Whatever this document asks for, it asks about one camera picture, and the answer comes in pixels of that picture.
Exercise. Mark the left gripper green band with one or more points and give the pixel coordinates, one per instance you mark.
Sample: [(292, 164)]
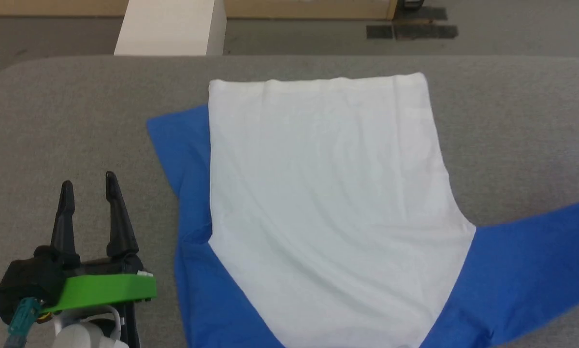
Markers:
[(106, 287)]

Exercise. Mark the white and blue raglan shirt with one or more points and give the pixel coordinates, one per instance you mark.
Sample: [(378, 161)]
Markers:
[(328, 203)]

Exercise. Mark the white rectangular box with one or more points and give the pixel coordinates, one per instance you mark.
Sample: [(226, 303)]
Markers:
[(173, 26)]

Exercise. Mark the small black floor mat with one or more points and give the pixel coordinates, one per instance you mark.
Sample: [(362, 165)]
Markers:
[(379, 32)]

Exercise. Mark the black floor base plates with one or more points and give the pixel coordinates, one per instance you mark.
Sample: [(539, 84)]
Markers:
[(427, 30)]

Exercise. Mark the grey metal beam with caster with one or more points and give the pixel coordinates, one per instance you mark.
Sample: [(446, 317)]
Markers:
[(412, 4)]

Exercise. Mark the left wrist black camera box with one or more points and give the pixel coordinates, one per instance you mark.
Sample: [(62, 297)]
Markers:
[(28, 278)]

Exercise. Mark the lemon print partition wooden frame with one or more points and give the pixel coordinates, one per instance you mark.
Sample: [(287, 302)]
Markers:
[(294, 8)]

